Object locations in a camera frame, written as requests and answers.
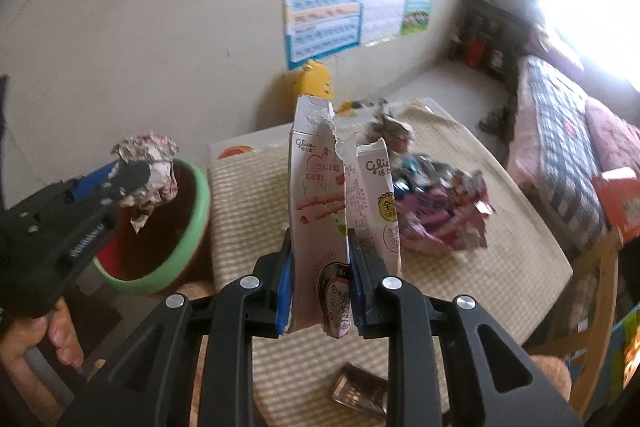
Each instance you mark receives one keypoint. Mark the torn pink snack box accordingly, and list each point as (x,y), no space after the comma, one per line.
(315,217)

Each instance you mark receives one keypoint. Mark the yellow bear-shaped stool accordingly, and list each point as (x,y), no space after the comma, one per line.
(315,82)

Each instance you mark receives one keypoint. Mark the orange cardboard box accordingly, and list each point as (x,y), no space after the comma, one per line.
(620,204)

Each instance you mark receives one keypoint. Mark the crumpled blue and silver wrapper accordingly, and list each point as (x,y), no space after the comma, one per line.
(415,167)

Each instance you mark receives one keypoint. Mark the checked bed blanket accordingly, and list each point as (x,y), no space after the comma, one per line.
(560,142)

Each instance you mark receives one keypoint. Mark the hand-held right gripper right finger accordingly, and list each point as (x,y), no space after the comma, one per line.
(357,282)

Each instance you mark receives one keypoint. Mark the dark silver foil packet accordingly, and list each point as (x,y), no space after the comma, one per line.
(357,392)

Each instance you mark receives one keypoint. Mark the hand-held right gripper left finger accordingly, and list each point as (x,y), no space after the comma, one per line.
(284,282)

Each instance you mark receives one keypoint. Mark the crumpled grey printed wrapper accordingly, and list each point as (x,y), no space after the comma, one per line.
(452,174)

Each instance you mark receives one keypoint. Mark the pink snack packet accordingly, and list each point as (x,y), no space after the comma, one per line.
(445,222)

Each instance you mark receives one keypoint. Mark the dark shoes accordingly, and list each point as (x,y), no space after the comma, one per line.
(494,121)

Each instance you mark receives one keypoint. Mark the red bin with green rim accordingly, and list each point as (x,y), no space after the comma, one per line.
(150,252)

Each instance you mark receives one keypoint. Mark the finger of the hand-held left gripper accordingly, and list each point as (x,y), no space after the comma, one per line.
(131,179)
(92,181)

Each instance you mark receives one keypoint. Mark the small yellow and blue toy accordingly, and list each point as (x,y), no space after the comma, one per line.
(351,106)

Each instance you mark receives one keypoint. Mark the person's left hand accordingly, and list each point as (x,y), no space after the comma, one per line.
(65,332)

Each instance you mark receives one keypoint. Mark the pink pillow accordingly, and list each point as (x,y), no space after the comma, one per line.
(615,137)

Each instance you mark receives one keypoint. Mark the green checked tablecloth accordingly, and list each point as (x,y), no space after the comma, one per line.
(475,287)

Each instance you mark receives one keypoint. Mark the wooden chair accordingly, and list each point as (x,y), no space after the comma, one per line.
(605,297)

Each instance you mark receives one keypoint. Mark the pink printed paper ball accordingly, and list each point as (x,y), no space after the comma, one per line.
(152,152)

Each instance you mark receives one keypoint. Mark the dark storage shelf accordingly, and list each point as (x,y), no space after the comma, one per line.
(490,37)

